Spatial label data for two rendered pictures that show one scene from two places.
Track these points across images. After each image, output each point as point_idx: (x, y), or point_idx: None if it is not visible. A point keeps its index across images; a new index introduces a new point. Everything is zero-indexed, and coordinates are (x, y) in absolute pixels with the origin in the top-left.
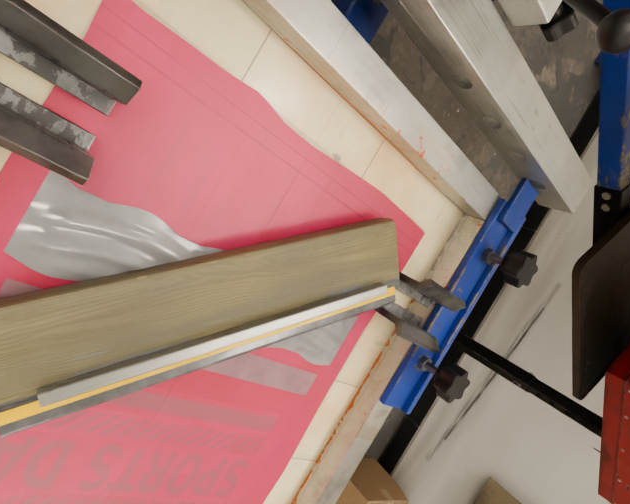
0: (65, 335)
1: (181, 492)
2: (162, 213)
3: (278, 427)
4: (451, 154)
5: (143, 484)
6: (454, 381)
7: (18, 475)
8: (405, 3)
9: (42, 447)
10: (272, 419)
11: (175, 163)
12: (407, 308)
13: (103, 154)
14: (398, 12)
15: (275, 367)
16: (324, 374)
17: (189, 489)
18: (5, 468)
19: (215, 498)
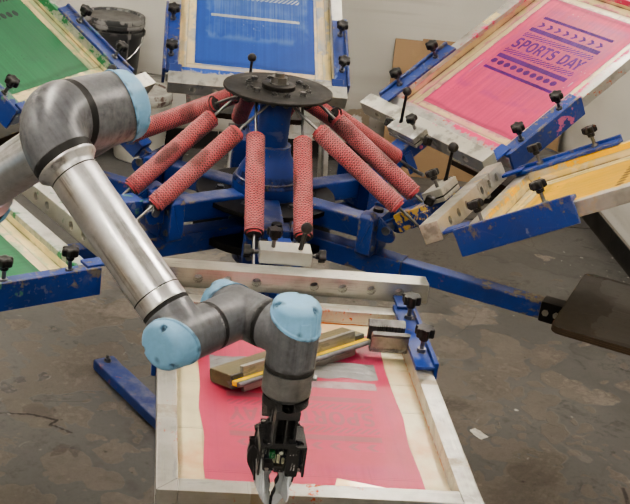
0: (239, 364)
1: (342, 424)
2: (248, 355)
3: (374, 402)
4: (343, 306)
5: (318, 421)
6: (418, 325)
7: (259, 417)
8: (271, 283)
9: (261, 410)
10: (366, 399)
11: (242, 346)
12: (403, 357)
13: (220, 349)
14: (274, 289)
15: (344, 383)
16: (379, 383)
17: (346, 423)
18: (252, 415)
19: (367, 427)
